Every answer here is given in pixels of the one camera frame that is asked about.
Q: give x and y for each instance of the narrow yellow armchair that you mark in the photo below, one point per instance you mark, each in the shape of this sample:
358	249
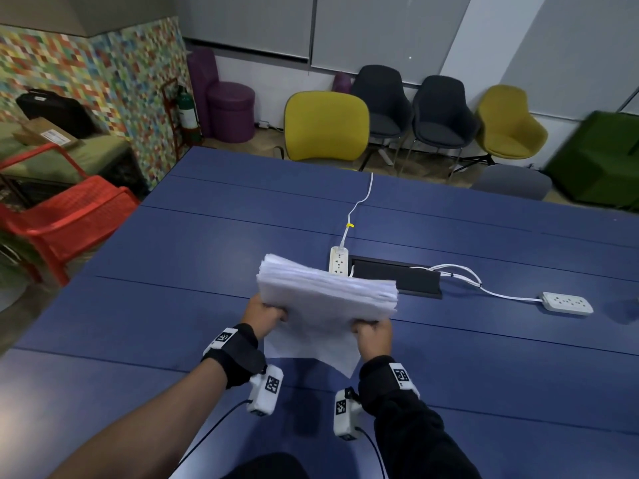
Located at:
506	124

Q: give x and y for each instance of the green fire extinguisher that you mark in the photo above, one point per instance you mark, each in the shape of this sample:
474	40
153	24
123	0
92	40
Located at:
187	112

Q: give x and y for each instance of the red metal stand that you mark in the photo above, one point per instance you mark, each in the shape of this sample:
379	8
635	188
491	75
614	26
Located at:
172	119

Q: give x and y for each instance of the person's right forearm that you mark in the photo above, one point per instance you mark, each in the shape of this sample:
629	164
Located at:
424	443

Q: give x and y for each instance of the black right wrist band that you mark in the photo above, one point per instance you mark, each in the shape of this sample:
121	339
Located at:
384	384

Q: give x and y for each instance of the white power strip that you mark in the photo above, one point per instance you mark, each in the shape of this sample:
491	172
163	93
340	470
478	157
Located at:
566	302
338	259

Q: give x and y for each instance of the person's right hand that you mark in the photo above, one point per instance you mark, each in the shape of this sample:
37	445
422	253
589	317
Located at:
375	340

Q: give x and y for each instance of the black left wrist band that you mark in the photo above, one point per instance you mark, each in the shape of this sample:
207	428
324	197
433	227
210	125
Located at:
237	354

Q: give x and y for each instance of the purple chair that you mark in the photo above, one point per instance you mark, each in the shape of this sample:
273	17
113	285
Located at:
227	107

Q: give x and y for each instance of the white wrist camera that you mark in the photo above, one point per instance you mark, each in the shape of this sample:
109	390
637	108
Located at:
346	416
264	391

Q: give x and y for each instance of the person's right fingers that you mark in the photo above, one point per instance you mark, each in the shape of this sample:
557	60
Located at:
364	326

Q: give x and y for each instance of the person's left forearm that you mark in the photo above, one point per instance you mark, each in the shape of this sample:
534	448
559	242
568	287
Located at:
145	426

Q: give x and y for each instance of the wide yellow chair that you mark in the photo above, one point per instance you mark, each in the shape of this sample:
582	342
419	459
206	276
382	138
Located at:
324	124

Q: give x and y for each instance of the dark grey chair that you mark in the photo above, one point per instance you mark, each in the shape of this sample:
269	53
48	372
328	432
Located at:
382	102
442	114

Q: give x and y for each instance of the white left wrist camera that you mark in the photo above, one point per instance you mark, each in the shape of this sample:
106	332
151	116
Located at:
264	391

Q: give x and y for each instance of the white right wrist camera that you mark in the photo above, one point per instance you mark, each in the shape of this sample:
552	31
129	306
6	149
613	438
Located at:
346	416

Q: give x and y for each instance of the person's left hand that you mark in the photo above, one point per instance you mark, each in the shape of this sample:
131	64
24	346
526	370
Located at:
259	314

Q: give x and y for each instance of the olive green bench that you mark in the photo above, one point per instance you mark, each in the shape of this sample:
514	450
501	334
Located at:
95	157

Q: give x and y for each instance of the red plastic chair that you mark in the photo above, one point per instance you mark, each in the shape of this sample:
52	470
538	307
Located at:
70	214

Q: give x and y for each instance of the stack of white paper sheets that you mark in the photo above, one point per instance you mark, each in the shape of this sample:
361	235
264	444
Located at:
324	304

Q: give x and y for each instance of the black wrist band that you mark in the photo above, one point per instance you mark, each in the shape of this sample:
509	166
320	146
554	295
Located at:
384	384
237	354

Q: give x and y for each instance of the person's left fingers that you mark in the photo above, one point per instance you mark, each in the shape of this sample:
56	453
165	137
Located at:
277	315

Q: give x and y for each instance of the cardboard box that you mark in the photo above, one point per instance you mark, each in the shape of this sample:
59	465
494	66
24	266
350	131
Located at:
47	133

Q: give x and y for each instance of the black case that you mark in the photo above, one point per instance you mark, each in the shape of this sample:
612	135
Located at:
55	112

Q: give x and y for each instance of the green sofa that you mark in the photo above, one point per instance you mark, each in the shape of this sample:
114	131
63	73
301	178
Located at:
599	154

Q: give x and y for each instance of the grey stool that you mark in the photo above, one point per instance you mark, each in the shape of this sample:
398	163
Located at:
511	182

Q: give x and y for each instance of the small purple stool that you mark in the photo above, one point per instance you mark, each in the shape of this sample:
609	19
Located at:
342	83

